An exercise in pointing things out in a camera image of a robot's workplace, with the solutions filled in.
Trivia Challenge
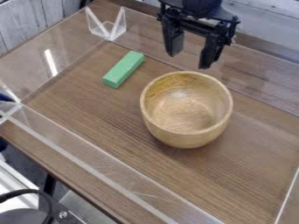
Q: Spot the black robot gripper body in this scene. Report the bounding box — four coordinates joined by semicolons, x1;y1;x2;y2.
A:
156;0;241;46

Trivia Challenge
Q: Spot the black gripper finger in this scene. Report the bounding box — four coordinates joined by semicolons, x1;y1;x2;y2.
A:
197;33;226;70
161;16;185;58

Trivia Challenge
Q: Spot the green rectangular block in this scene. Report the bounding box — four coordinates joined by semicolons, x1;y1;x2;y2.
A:
102;51;145;88

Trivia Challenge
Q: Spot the brown wooden bowl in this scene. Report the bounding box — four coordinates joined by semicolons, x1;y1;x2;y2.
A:
140;71;233;149

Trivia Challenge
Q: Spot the black table leg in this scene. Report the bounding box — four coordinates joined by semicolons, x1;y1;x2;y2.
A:
42;174;56;196

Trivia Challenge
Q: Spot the metal bracket with screw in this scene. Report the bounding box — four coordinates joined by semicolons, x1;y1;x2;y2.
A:
50;199;86;224

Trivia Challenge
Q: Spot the black cable loop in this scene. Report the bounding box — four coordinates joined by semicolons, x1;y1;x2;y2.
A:
0;188;54;224

